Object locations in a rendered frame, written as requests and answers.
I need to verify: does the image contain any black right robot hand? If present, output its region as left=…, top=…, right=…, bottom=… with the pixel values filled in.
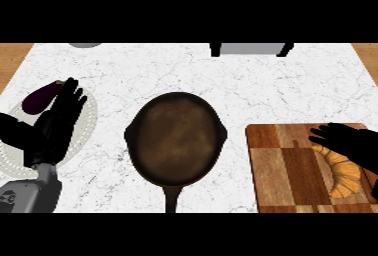
left=307, top=122, right=378, bottom=202

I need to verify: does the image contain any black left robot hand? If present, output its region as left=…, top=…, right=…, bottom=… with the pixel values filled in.
left=0, top=77, right=90, bottom=168

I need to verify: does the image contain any golden croissant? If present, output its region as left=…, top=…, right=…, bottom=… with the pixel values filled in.
left=310, top=143, right=363, bottom=200

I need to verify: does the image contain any wooden patchwork cutting board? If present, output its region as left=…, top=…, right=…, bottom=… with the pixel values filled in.
left=243, top=122, right=378, bottom=214

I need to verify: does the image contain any dark cast iron pan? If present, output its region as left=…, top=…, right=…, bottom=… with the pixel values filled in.
left=122, top=91, right=228, bottom=214

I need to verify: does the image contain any white dotted plate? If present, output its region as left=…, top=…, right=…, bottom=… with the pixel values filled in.
left=0, top=89, right=98, bottom=180

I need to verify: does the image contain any purple eggplant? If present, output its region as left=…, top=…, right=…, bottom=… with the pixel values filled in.
left=20, top=79, right=66, bottom=116

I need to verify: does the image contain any grey round object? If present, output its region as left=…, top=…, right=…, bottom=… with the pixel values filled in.
left=67, top=42, right=103, bottom=49

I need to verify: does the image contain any grey appliance with black legs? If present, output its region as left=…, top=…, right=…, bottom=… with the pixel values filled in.
left=208, top=42, right=295, bottom=58

